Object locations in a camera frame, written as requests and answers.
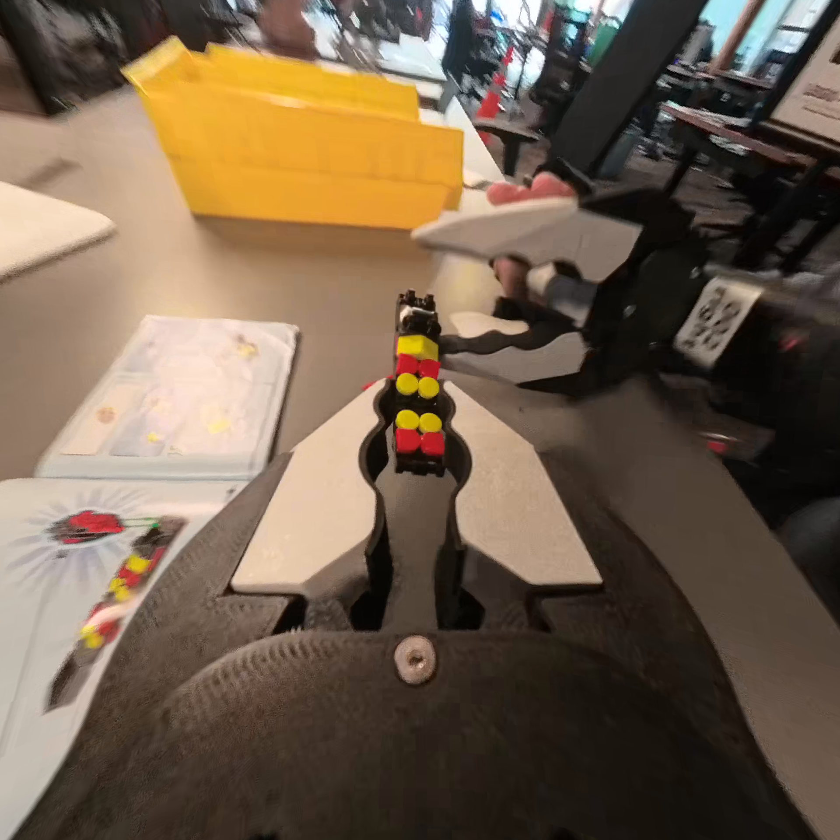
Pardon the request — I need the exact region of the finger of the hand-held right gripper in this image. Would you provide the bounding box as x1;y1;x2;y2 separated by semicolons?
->
410;197;645;282
438;310;590;387

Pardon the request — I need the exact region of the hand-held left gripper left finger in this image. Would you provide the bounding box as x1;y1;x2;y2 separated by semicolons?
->
230;379;395;597

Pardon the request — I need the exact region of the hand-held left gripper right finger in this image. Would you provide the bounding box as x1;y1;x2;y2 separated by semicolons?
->
449;384;604;591

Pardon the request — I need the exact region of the long black red yellow lego assembly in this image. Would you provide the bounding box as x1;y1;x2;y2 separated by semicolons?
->
392;289;455;476

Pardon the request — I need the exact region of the person's right hand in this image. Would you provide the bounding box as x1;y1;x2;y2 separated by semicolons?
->
486;172;580;301

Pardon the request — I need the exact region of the orange traffic cone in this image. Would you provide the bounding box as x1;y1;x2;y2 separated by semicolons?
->
476;45;519;122

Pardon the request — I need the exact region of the open instruction booklet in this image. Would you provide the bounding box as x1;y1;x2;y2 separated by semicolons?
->
0;315;301;840

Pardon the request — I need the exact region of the yellow plastic bin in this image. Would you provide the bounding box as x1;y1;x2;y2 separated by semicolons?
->
121;36;466;231

